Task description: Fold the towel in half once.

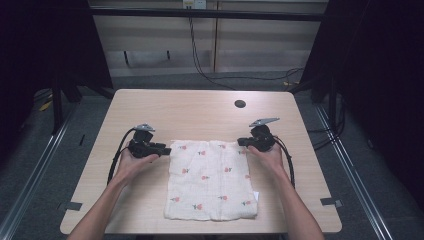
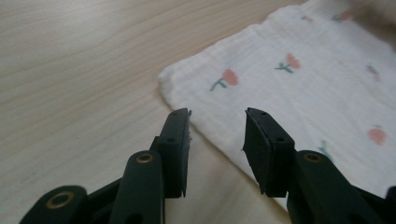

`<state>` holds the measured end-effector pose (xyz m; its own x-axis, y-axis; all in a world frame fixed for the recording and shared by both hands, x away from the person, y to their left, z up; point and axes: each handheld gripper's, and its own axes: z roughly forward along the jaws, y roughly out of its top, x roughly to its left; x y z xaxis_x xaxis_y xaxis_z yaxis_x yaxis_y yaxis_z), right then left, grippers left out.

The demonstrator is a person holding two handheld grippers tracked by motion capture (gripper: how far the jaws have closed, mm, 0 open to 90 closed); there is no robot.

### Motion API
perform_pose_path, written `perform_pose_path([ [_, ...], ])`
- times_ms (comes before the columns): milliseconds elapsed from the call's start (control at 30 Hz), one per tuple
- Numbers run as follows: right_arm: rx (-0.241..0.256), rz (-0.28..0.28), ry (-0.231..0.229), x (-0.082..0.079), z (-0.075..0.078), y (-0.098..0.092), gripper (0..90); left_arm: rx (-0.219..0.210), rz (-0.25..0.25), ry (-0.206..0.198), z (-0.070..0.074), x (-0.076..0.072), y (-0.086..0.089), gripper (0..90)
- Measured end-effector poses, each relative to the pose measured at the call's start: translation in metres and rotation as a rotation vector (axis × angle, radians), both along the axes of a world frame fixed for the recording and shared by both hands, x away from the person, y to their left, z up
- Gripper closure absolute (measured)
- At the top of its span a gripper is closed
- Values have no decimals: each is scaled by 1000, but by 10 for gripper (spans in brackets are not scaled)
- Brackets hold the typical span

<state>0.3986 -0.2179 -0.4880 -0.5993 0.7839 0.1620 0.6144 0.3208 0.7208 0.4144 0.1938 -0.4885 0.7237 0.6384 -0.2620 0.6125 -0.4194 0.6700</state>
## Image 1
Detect person's right hand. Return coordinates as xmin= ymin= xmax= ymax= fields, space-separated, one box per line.
xmin=246 ymin=142 xmax=288 ymax=178

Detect grey tape piece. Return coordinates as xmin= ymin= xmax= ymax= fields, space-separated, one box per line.
xmin=56 ymin=201 xmax=83 ymax=213
xmin=320 ymin=197 xmax=344 ymax=208

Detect person's left hand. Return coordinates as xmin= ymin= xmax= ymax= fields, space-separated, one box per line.
xmin=114 ymin=145 xmax=161 ymax=184

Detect metal floor rail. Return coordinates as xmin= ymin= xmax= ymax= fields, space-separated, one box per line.
xmin=314 ymin=104 xmax=396 ymax=240
xmin=0 ymin=101 xmax=79 ymax=240

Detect white flower print cloth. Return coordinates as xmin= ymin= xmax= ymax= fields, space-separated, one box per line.
xmin=162 ymin=138 xmax=261 ymax=222

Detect black hanging wall cable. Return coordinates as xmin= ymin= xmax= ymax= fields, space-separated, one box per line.
xmin=188 ymin=16 xmax=305 ymax=92

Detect white wall socket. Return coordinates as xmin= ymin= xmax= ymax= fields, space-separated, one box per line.
xmin=181 ymin=0 xmax=208 ymax=10

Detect black floor cables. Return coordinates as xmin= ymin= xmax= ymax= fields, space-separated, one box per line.
xmin=306 ymin=93 xmax=346 ymax=152

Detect black horizontal frame bar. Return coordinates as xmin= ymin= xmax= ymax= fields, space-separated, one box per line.
xmin=89 ymin=7 xmax=326 ymax=22

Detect hand-held gripper cable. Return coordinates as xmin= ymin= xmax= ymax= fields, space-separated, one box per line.
xmin=273 ymin=135 xmax=297 ymax=188
xmin=106 ymin=127 xmax=137 ymax=185

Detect black upright stand post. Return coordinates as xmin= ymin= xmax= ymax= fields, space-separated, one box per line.
xmin=50 ymin=74 xmax=65 ymax=136

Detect black curtain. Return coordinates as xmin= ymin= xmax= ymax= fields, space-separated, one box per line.
xmin=299 ymin=0 xmax=424 ymax=208
xmin=0 ymin=0 xmax=114 ymax=161

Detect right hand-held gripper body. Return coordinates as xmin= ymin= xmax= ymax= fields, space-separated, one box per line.
xmin=248 ymin=116 xmax=281 ymax=153

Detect left hand-held gripper cable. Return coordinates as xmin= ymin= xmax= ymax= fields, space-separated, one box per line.
xmin=106 ymin=127 xmax=137 ymax=185

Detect right hand-held gripper cable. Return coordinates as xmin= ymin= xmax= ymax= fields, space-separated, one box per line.
xmin=273 ymin=135 xmax=297 ymax=188

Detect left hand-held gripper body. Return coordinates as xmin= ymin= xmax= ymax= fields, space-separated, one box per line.
xmin=127 ymin=123 xmax=158 ymax=160

